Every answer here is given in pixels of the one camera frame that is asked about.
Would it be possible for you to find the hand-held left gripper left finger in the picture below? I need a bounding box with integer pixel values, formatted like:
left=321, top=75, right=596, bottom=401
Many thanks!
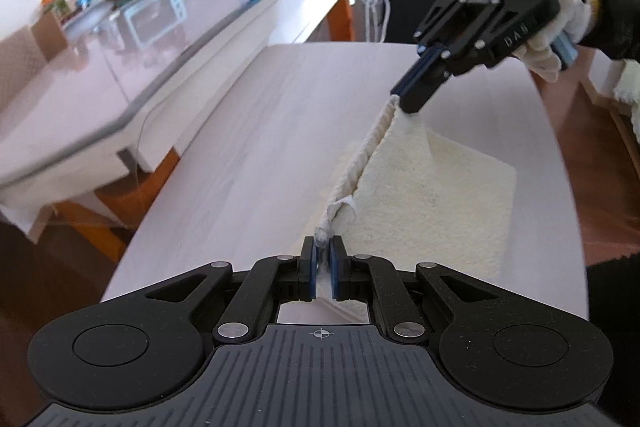
left=142, top=236, right=318, bottom=345

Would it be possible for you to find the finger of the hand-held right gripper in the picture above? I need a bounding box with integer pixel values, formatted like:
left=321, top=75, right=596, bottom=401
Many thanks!
left=391, top=0, right=476, bottom=98
left=396, top=0, right=507, bottom=114

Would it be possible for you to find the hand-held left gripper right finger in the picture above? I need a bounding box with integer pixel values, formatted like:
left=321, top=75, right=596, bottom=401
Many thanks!
left=327, top=236, right=501, bottom=345

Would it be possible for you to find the cream fluffy towel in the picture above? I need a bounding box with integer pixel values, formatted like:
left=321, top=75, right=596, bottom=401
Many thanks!
left=312, top=94, right=518, bottom=308

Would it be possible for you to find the person's right forearm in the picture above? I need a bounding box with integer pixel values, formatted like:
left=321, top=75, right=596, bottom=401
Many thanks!
left=575, top=0, right=640, bottom=64

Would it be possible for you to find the person's right hand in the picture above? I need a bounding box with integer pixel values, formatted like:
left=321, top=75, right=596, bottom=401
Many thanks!
left=515, top=0, right=592, bottom=82

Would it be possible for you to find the white glass-topped dining table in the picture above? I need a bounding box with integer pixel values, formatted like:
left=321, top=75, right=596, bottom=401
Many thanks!
left=0, top=0, right=353, bottom=248

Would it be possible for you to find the person's torso in black clothing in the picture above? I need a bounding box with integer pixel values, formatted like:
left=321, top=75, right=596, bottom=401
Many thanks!
left=582, top=252, right=640, bottom=427

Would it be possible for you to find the beige quilted chair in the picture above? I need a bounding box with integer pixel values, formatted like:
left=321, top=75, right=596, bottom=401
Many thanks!
left=0, top=24, right=68, bottom=80

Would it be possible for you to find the white cable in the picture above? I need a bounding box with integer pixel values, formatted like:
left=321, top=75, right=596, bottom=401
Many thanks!
left=345, top=0, right=388, bottom=42

